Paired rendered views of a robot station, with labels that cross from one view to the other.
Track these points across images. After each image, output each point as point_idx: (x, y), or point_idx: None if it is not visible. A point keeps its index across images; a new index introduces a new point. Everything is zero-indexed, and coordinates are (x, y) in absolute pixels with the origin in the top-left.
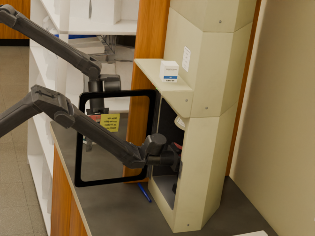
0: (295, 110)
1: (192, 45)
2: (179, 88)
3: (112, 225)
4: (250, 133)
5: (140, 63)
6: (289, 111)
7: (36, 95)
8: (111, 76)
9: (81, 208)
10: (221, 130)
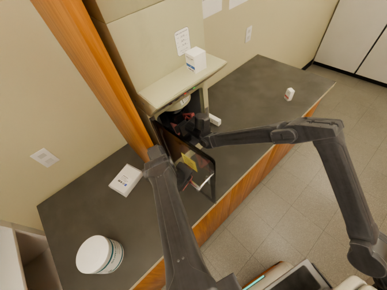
0: None
1: (188, 18)
2: (209, 57)
3: (227, 168)
4: None
5: (169, 97)
6: None
7: (339, 123)
8: (155, 152)
9: (222, 195)
10: None
